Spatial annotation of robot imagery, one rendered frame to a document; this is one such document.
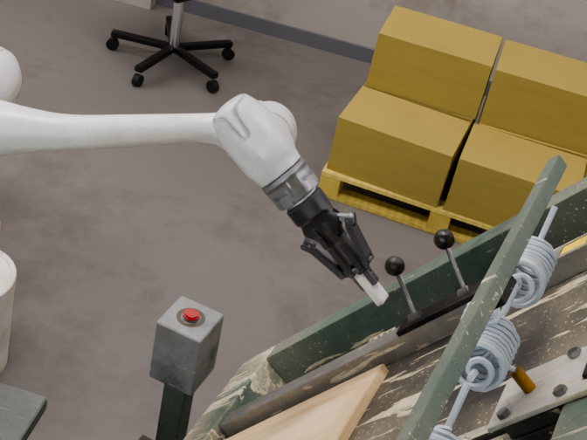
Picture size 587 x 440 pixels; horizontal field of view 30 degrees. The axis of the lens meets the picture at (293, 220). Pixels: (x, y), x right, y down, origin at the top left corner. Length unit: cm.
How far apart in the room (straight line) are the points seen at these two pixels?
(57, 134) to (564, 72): 321
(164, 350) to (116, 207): 193
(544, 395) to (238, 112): 83
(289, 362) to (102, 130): 81
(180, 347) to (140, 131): 73
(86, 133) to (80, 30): 379
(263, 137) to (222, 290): 230
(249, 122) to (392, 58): 293
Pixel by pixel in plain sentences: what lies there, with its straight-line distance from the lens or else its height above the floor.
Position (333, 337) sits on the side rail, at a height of 106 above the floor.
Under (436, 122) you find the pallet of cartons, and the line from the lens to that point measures 472.
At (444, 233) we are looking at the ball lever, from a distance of 197.
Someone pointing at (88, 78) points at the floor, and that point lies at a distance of 533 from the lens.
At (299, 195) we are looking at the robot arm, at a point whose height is 158.
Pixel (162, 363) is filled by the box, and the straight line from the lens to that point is 263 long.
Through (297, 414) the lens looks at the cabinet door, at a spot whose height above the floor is 112.
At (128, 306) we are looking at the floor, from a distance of 401.
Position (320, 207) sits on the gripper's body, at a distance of 190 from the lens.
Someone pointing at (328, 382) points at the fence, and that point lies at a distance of 217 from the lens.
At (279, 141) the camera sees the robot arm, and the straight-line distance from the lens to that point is 188.
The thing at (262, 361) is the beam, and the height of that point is 91.
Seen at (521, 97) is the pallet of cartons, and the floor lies 56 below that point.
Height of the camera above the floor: 264
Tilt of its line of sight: 35 degrees down
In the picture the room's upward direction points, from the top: 13 degrees clockwise
